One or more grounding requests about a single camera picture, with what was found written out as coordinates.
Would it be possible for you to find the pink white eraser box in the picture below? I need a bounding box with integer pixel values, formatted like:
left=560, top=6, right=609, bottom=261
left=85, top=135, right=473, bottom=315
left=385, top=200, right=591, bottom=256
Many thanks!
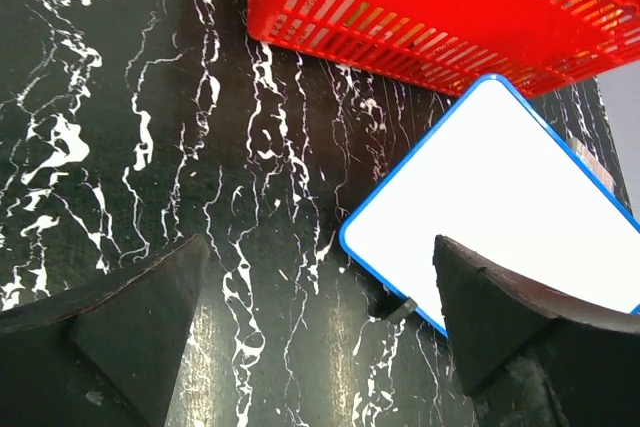
left=568, top=136, right=615, bottom=193

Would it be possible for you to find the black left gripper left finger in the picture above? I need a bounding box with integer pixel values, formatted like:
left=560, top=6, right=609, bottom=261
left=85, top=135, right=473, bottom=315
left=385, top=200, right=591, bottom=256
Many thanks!
left=1, top=235, right=210, bottom=426

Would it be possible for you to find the red plastic shopping basket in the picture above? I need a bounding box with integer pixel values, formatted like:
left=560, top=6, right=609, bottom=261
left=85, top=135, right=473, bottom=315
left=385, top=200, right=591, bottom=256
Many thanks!
left=248, top=0, right=639, bottom=97

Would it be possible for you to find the blue framed whiteboard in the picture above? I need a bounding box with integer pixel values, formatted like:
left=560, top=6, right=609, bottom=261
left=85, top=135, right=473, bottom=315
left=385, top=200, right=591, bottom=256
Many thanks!
left=340, top=75, right=639, bottom=332

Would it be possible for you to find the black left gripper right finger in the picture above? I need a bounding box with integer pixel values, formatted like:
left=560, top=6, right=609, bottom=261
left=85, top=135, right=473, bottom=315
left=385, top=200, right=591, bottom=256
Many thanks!
left=433, top=235, right=639, bottom=426

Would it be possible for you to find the black whiteboard marker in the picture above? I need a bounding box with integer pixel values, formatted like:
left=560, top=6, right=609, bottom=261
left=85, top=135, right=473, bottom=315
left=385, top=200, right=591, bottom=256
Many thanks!
left=386, top=298, right=417, bottom=324

